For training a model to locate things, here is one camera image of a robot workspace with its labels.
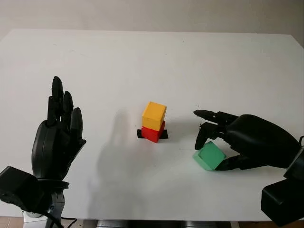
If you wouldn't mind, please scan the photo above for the yellow cube block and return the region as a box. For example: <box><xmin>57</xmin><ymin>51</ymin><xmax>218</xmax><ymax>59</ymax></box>
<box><xmin>141</xmin><ymin>101</ymin><xmax>167</xmax><ymax>132</ymax></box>

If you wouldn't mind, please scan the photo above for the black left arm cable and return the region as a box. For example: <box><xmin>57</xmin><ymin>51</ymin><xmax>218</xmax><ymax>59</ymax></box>
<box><xmin>41</xmin><ymin>210</ymin><xmax>78</xmax><ymax>228</ymax></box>

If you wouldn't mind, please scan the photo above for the red cube block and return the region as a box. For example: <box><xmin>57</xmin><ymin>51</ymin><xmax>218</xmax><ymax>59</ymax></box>
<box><xmin>141</xmin><ymin>120</ymin><xmax>167</xmax><ymax>143</ymax></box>

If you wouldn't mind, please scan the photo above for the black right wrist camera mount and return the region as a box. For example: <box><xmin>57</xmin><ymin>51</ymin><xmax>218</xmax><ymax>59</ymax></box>
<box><xmin>260</xmin><ymin>147</ymin><xmax>304</xmax><ymax>227</ymax></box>

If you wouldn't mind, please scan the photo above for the grey robot torso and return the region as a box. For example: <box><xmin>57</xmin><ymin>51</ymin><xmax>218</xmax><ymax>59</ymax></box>
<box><xmin>96</xmin><ymin>220</ymin><xmax>231</xmax><ymax>228</ymax></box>

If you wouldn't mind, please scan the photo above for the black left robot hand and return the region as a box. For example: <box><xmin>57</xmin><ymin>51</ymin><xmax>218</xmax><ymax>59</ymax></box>
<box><xmin>31</xmin><ymin>76</ymin><xmax>87</xmax><ymax>182</ymax></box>

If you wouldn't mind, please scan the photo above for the black tape strip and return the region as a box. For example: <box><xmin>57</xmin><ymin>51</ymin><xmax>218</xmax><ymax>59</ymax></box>
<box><xmin>137</xmin><ymin>129</ymin><xmax>170</xmax><ymax>140</ymax></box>

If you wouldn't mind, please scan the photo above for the green cube block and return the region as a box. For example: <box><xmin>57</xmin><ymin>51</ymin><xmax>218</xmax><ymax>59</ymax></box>
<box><xmin>192</xmin><ymin>141</ymin><xmax>226</xmax><ymax>171</ymax></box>

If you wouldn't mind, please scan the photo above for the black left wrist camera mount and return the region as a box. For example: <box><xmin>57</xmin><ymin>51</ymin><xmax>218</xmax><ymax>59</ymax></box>
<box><xmin>0</xmin><ymin>166</ymin><xmax>52</xmax><ymax>214</ymax></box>

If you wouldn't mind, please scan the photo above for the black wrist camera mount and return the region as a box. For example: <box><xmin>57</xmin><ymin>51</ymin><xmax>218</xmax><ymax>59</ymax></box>
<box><xmin>0</xmin><ymin>166</ymin><xmax>52</xmax><ymax>214</ymax></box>
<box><xmin>260</xmin><ymin>147</ymin><xmax>304</xmax><ymax>227</ymax></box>

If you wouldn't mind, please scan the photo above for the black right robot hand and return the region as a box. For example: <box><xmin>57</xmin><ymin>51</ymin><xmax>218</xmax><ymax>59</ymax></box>
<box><xmin>193</xmin><ymin>109</ymin><xmax>300</xmax><ymax>171</ymax></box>

